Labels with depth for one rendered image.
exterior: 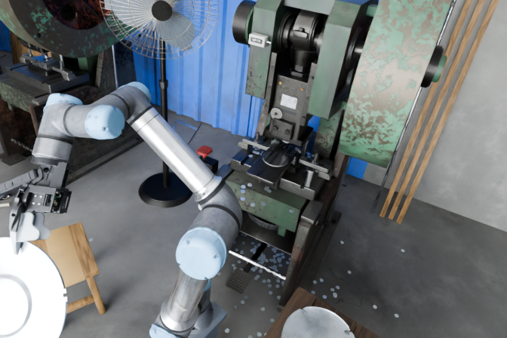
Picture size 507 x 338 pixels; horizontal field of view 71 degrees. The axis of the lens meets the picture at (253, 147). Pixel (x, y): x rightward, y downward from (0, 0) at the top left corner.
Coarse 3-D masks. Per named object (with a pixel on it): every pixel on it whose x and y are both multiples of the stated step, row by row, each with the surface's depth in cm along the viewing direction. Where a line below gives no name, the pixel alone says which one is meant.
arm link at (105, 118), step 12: (108, 96) 84; (72, 108) 79; (84, 108) 78; (96, 108) 77; (108, 108) 77; (120, 108) 83; (72, 120) 78; (84, 120) 77; (96, 120) 76; (108, 120) 76; (120, 120) 80; (72, 132) 79; (84, 132) 78; (96, 132) 77; (108, 132) 77; (120, 132) 80
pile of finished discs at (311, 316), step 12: (300, 312) 145; (312, 312) 145; (324, 312) 146; (288, 324) 140; (300, 324) 140; (312, 324) 141; (324, 324) 142; (336, 324) 142; (288, 336) 136; (300, 336) 136; (312, 336) 136; (324, 336) 137; (336, 336) 138; (348, 336) 138
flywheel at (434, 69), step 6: (438, 48) 125; (432, 54) 124; (438, 54) 124; (432, 60) 124; (438, 60) 124; (444, 60) 125; (432, 66) 124; (438, 66) 126; (426, 72) 125; (432, 72) 125; (438, 72) 126; (426, 78) 127; (432, 78) 129; (438, 78) 128; (426, 84) 129
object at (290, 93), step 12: (288, 72) 155; (300, 72) 152; (276, 84) 154; (288, 84) 151; (300, 84) 149; (276, 96) 156; (288, 96) 154; (300, 96) 151; (276, 108) 158; (288, 108) 156; (300, 108) 154; (276, 120) 158; (288, 120) 159; (276, 132) 161; (288, 132) 157; (300, 132) 162
